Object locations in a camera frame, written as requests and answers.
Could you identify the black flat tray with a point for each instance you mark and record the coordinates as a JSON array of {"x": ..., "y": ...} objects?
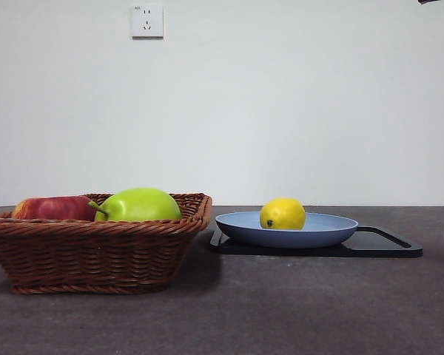
[{"x": 377, "y": 247}]

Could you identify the red yellow apple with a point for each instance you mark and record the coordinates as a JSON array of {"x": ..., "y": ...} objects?
[{"x": 52, "y": 209}]

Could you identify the brown woven wicker basket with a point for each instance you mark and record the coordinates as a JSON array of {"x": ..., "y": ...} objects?
[{"x": 96, "y": 251}]

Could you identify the yellow lemon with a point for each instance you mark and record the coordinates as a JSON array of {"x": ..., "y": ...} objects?
[{"x": 283, "y": 213}]

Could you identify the white wall socket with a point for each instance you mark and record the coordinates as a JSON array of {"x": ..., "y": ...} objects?
[{"x": 147, "y": 21}]

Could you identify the green pear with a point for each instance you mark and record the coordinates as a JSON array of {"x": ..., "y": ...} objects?
[{"x": 140, "y": 205}]

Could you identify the blue round plate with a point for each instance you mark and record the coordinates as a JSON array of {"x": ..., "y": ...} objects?
[{"x": 299, "y": 236}]

